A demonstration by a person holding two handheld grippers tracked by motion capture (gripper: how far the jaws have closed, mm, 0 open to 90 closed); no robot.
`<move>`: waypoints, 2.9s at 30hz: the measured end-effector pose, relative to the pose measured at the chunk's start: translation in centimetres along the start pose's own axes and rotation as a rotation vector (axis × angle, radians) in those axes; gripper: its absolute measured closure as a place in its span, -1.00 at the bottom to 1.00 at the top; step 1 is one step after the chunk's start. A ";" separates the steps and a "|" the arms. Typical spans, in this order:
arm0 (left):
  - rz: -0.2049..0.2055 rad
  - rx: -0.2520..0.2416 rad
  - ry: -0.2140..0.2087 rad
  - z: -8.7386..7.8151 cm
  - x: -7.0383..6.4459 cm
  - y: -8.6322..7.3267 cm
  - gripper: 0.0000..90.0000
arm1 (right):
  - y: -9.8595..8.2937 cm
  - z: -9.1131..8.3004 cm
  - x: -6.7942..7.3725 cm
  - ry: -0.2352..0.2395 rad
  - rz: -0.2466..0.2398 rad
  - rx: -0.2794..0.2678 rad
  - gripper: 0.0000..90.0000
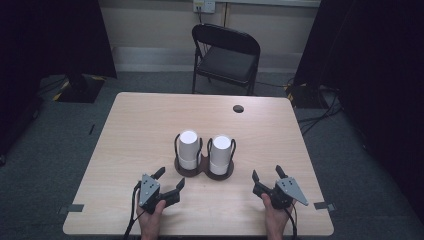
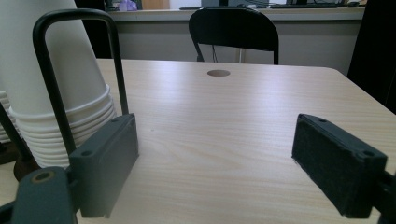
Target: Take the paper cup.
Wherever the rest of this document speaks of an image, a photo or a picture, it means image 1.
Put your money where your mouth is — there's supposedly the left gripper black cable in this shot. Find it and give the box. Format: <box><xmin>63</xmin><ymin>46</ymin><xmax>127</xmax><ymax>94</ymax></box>
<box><xmin>122</xmin><ymin>180</ymin><xmax>144</xmax><ymax>240</ymax></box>

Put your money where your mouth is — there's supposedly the person's right hand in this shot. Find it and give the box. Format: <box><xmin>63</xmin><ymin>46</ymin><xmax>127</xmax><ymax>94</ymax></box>
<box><xmin>261</xmin><ymin>193</ymin><xmax>297</xmax><ymax>235</ymax></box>

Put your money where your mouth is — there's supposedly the dark wire cup holder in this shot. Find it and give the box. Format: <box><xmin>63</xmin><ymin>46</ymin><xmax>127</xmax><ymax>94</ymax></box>
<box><xmin>173</xmin><ymin>133</ymin><xmax>238</xmax><ymax>182</ymax></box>

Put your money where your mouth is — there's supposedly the person's left hand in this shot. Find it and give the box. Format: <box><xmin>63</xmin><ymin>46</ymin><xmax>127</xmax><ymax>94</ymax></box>
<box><xmin>135</xmin><ymin>199</ymin><xmax>167</xmax><ymax>235</ymax></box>

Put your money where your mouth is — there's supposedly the black stand base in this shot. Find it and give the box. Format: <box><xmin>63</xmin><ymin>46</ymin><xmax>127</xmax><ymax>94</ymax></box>
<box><xmin>285</xmin><ymin>83</ymin><xmax>331</xmax><ymax>110</ymax></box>
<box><xmin>53</xmin><ymin>73</ymin><xmax>107</xmax><ymax>104</ymax></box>

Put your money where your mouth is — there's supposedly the black curtain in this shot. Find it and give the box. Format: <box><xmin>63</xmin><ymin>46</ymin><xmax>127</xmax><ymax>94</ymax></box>
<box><xmin>293</xmin><ymin>0</ymin><xmax>424</xmax><ymax>214</ymax></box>
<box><xmin>0</xmin><ymin>0</ymin><xmax>118</xmax><ymax>101</ymax></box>

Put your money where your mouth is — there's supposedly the grey tape strip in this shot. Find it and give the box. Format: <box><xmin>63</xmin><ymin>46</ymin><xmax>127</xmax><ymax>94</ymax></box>
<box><xmin>313</xmin><ymin>201</ymin><xmax>337</xmax><ymax>212</ymax></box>
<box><xmin>58</xmin><ymin>203</ymin><xmax>85</xmax><ymax>215</ymax></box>

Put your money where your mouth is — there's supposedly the black floor cable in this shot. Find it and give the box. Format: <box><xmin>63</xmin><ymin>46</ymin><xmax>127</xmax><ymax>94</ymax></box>
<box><xmin>255</xmin><ymin>79</ymin><xmax>295</xmax><ymax>89</ymax></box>
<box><xmin>296</xmin><ymin>87</ymin><xmax>344</xmax><ymax>136</ymax></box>

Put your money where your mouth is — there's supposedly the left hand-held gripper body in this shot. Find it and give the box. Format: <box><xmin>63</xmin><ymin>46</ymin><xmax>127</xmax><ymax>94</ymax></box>
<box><xmin>137</xmin><ymin>173</ymin><xmax>182</xmax><ymax>215</ymax></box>

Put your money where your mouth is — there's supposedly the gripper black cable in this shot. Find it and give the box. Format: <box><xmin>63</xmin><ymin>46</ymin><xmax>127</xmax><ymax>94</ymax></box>
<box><xmin>122</xmin><ymin>180</ymin><xmax>144</xmax><ymax>240</ymax></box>
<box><xmin>283</xmin><ymin>200</ymin><xmax>300</xmax><ymax>240</ymax></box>

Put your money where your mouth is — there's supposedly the black folding chair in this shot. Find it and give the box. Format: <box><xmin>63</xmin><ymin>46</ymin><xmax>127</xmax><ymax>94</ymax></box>
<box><xmin>191</xmin><ymin>23</ymin><xmax>262</xmax><ymax>97</ymax></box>

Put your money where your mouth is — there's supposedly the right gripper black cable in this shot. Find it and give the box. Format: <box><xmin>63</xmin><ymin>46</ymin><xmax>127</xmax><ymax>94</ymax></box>
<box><xmin>283</xmin><ymin>200</ymin><xmax>300</xmax><ymax>240</ymax></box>

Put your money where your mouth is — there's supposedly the white wall socket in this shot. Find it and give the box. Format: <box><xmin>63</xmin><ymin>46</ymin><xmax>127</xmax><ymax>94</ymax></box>
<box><xmin>193</xmin><ymin>0</ymin><xmax>217</xmax><ymax>15</ymax></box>

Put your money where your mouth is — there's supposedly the stack of white paper cups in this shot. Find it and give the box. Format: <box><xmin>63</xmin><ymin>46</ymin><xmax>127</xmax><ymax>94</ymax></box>
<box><xmin>178</xmin><ymin>129</ymin><xmax>201</xmax><ymax>171</ymax></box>
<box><xmin>210</xmin><ymin>134</ymin><xmax>233</xmax><ymax>176</ymax></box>

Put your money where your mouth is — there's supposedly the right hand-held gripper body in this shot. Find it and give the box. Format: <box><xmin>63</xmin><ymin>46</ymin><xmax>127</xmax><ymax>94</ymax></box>
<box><xmin>252</xmin><ymin>177</ymin><xmax>310</xmax><ymax>211</ymax></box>

